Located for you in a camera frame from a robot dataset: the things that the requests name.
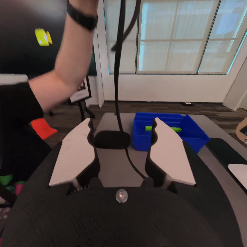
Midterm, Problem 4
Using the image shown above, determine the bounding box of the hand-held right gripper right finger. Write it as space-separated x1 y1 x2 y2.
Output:
145 117 196 188

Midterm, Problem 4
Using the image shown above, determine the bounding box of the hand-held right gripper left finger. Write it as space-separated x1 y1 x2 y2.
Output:
48 118 101 187

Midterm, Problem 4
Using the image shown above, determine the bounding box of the long green block bar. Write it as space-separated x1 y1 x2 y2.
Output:
145 125 183 133

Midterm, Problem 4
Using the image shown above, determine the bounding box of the blue plastic bin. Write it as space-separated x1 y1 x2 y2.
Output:
132 112 211 154

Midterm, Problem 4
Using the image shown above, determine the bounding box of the black cable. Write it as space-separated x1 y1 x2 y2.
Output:
111 0 146 179

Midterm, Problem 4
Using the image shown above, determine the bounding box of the person's left forearm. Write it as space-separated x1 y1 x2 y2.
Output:
29 8 98 113

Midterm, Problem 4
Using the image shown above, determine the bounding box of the black mesh wrist rest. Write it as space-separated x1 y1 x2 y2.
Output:
95 131 130 149

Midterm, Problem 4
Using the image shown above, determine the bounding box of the red plastic crate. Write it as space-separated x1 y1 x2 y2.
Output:
31 118 58 140

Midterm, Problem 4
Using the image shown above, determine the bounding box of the black rolling sign stand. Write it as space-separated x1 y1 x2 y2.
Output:
48 76 95 121

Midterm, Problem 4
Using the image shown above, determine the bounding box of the document display board with stand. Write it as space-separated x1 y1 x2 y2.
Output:
228 118 247 190

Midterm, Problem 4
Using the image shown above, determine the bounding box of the large paned window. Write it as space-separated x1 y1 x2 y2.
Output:
103 0 247 76

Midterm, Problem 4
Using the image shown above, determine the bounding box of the black table cable cover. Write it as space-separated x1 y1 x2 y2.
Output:
205 138 247 167

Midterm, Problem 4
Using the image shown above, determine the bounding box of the dark wall board yellow logo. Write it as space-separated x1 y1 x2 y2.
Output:
0 0 97 76

